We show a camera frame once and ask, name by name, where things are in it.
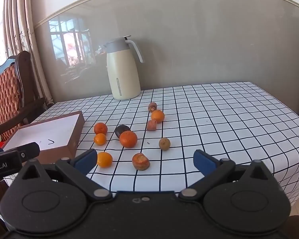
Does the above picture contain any white black checked tablecloth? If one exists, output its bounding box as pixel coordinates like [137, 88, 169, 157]
[4, 81, 299, 205]

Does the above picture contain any blue padded chair back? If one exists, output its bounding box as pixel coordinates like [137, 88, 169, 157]
[0, 58, 17, 78]

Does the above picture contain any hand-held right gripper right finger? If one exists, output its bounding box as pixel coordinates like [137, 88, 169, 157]
[178, 150, 279, 200]

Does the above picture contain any reddish cut fruit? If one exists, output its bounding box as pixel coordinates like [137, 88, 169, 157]
[132, 153, 150, 171]

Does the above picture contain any brown cardboard box white inside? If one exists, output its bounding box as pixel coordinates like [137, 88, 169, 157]
[1, 111, 85, 165]

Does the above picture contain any cream thermos jug grey lid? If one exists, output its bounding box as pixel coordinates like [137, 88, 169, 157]
[103, 36, 145, 101]

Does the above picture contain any small yellow-orange mandarin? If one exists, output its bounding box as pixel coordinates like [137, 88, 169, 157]
[97, 152, 113, 168]
[94, 133, 107, 146]

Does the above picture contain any dark orange mandarin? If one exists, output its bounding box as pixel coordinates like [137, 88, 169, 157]
[94, 122, 108, 135]

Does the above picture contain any beige patterned curtain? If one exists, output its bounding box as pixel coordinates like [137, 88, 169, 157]
[4, 0, 55, 105]

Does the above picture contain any large orange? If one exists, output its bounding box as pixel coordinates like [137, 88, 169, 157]
[119, 130, 138, 148]

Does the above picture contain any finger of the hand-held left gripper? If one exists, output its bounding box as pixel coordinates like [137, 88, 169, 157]
[16, 142, 40, 164]

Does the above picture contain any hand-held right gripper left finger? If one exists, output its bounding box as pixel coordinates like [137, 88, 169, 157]
[15, 149, 112, 201]

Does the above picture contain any wooden chair orange woven back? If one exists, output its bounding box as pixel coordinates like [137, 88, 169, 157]
[0, 50, 46, 142]

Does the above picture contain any dark brown water chestnut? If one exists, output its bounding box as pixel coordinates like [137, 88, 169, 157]
[115, 124, 131, 139]

